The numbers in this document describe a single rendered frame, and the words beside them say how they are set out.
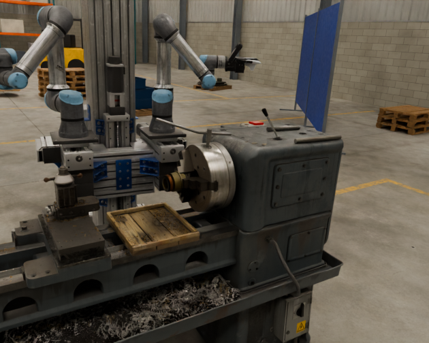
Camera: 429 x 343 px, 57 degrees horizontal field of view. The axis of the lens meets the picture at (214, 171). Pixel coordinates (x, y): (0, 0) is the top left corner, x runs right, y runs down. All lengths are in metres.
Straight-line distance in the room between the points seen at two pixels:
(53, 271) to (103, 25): 1.38
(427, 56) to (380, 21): 1.83
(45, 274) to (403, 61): 11.94
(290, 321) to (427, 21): 10.94
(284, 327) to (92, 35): 1.86
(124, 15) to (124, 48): 0.17
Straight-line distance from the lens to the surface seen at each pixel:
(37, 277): 1.49
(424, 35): 12.48
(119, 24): 2.38
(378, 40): 13.20
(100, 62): 2.34
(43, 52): 2.10
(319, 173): 1.98
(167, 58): 2.39
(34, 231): 1.78
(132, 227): 1.78
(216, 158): 1.70
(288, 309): 2.18
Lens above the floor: 1.69
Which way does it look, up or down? 19 degrees down
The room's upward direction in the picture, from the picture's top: 3 degrees clockwise
